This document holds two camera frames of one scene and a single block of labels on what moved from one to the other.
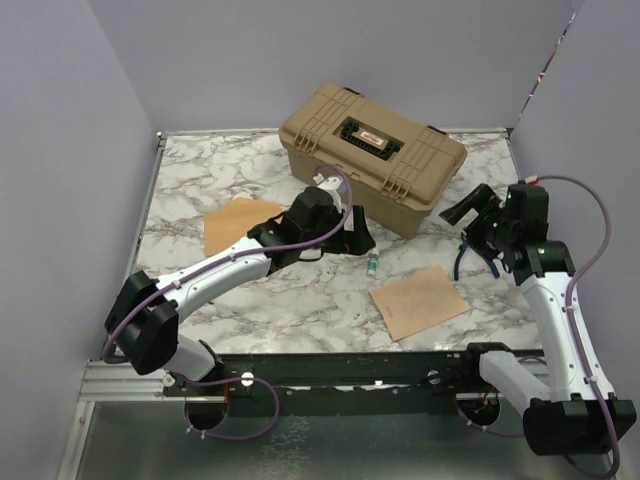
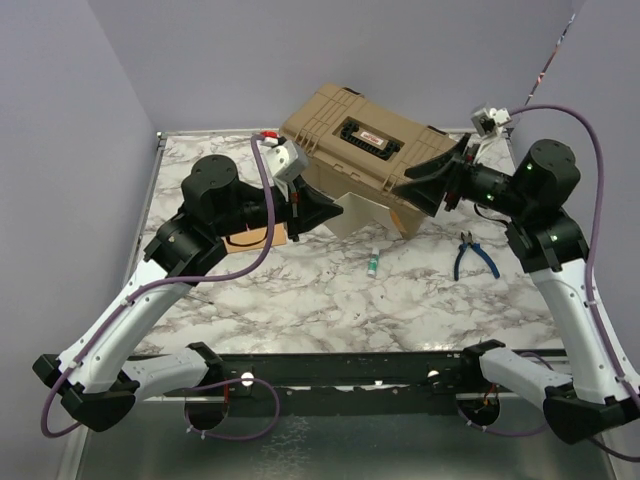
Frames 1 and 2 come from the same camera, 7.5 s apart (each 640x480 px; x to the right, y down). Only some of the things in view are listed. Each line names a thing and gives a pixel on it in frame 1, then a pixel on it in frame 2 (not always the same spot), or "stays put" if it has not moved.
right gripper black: x=484 y=199 → x=427 y=194
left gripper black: x=353 y=242 → x=307 y=208
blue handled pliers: x=462 y=249 stays put
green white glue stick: x=373 y=262 stays put
